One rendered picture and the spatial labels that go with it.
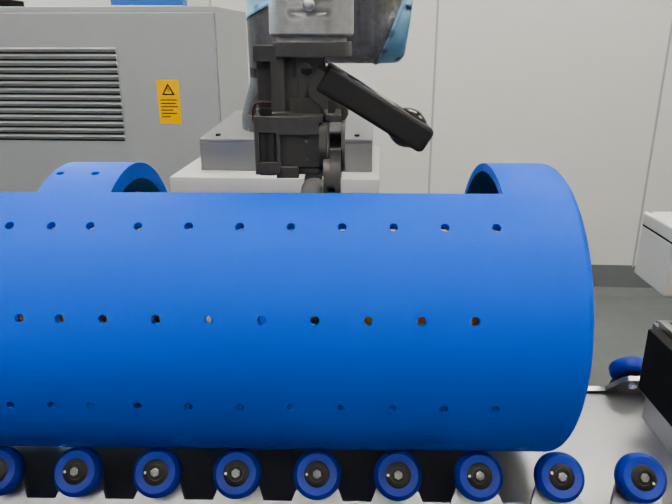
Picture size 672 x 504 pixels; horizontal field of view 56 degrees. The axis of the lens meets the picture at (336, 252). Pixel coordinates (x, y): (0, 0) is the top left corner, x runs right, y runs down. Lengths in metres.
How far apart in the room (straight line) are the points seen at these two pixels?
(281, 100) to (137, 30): 1.69
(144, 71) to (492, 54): 1.85
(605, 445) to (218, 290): 0.47
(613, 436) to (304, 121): 0.49
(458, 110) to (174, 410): 3.00
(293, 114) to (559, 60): 2.98
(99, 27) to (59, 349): 1.82
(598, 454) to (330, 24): 0.52
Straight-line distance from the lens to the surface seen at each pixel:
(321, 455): 0.61
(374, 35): 1.00
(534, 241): 0.54
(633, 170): 3.71
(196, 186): 0.98
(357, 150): 0.99
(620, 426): 0.81
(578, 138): 3.58
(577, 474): 0.65
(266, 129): 0.57
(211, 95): 2.19
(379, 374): 0.52
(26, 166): 2.48
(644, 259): 1.06
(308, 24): 0.56
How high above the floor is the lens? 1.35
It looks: 19 degrees down
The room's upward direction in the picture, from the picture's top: straight up
